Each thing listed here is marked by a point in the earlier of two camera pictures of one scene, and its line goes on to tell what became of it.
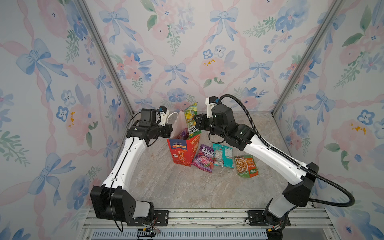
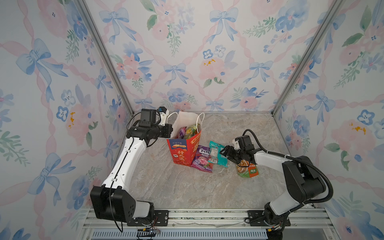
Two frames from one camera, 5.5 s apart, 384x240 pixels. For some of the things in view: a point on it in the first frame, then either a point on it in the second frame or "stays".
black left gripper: x=168 y=129 stays
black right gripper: x=203 y=120 to x=229 y=155
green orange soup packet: x=245 y=166 stays
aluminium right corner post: x=329 y=16 stays
